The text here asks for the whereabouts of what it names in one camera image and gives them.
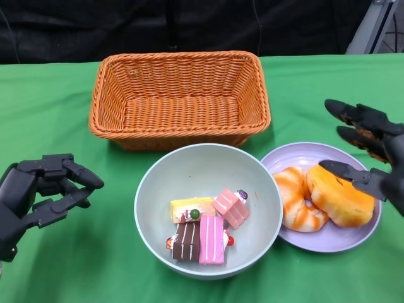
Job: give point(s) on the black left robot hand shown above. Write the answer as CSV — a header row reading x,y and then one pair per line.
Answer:
x,y
15,195

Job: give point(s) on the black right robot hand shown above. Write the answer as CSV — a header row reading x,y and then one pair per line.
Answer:
x,y
397,151

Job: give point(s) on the orange striped twisted bread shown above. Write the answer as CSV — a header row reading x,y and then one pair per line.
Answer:
x,y
293,202

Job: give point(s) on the yellow cake slice green ball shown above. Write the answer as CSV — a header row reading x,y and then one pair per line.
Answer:
x,y
189,205

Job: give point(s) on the coral layered cake slice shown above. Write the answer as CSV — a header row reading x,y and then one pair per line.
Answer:
x,y
232,208

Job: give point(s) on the brown chocolate cake slice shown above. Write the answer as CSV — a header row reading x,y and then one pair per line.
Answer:
x,y
186,243

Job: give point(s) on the pale grey-green bowl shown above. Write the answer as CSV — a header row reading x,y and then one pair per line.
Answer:
x,y
195,170

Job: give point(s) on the pink layered cake slice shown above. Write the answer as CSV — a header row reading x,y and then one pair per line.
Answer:
x,y
211,243

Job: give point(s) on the lilac plate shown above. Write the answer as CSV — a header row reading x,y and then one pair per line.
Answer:
x,y
328,243

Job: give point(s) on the orange wicker basket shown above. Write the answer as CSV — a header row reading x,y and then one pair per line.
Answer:
x,y
180,91

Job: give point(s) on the green tablecloth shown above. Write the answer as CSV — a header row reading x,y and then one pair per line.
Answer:
x,y
63,94

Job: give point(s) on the black backdrop cloth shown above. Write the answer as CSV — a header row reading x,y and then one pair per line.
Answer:
x,y
94,28

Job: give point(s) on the aluminium frame profile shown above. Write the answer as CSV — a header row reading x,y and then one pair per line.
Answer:
x,y
375,28

